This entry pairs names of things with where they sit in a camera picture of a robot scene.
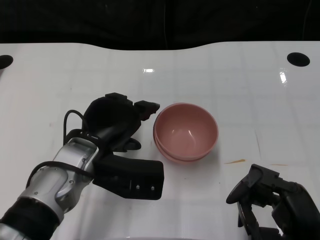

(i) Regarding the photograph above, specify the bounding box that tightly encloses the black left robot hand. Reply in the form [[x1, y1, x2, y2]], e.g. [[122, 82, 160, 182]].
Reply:
[[82, 92, 161, 153]]

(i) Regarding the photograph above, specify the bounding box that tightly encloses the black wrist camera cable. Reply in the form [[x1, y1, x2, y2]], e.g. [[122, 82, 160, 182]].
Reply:
[[26, 109, 94, 187]]

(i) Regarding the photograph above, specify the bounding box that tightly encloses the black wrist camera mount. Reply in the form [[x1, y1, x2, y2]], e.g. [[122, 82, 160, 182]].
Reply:
[[92, 152, 165, 200]]

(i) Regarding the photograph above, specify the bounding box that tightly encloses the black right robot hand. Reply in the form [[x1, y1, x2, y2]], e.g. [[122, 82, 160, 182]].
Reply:
[[225, 163, 320, 240]]

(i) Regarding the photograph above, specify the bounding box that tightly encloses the pink plastic bowl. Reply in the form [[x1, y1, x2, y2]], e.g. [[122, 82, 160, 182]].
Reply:
[[153, 124, 213, 161], [154, 102, 220, 159], [156, 139, 210, 164]]

